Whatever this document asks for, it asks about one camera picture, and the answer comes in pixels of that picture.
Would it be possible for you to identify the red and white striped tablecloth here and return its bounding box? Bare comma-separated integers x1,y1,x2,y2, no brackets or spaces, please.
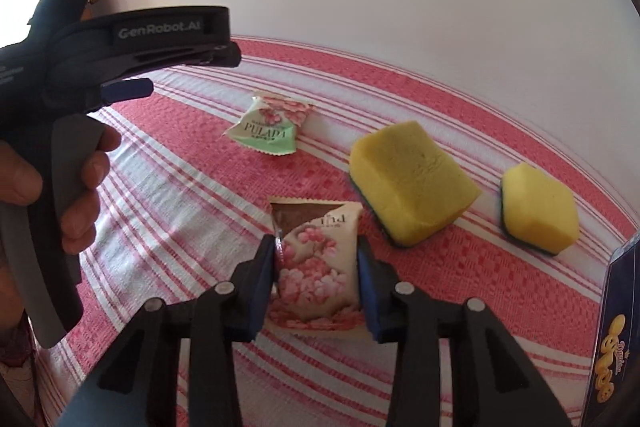
30,34,640,427

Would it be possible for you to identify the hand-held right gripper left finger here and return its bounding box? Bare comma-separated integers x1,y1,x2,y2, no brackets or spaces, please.
57,234,279,427

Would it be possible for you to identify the person's left hand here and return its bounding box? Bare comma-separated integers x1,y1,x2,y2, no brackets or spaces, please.
0,140,109,255

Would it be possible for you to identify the small yellow sponge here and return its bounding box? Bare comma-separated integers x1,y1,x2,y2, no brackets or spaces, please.
501,163,581,257

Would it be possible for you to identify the pink floral snack packet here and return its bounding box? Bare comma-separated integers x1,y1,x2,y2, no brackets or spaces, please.
265,199,369,341

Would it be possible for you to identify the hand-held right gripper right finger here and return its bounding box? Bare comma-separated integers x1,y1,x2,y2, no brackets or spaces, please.
355,236,573,427

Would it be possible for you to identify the large yellow sponge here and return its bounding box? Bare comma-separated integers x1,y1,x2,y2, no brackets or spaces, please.
349,121,483,249

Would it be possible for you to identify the green floral snack packet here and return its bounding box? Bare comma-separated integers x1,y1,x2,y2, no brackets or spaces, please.
223,91,314,156

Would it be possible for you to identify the blue round cookie tin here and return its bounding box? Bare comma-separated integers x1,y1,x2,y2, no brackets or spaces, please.
581,232,640,427

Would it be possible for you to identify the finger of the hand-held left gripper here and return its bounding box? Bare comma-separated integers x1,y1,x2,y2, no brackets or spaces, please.
122,39,243,69
98,78,154,104

